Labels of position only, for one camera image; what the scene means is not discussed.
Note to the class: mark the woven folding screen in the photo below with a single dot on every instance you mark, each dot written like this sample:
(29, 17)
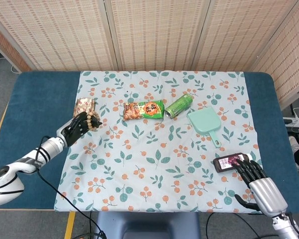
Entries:
(152, 32)

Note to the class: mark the mint green hand mirror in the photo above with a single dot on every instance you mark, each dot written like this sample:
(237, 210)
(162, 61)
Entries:
(201, 120)

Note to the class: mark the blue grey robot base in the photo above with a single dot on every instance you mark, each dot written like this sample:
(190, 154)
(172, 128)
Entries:
(149, 226)

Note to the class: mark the gold snack packet red print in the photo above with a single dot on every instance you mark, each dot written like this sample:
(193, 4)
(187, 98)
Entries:
(86, 105)

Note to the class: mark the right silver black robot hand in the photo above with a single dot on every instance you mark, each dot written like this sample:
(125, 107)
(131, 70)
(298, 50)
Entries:
(266, 194)

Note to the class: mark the floral fruit print tablecloth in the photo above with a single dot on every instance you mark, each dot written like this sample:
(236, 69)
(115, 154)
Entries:
(149, 149)

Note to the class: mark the green orange snack bag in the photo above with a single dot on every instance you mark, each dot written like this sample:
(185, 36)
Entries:
(144, 110)

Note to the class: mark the green energy drink can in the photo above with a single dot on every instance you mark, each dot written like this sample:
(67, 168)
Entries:
(179, 105)

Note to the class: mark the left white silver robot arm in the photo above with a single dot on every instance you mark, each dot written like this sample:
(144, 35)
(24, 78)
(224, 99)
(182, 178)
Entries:
(12, 174)

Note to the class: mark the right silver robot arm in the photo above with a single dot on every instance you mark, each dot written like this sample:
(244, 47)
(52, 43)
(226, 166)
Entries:
(289, 227)

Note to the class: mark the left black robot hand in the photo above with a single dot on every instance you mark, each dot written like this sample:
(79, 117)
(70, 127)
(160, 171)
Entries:
(73, 130)

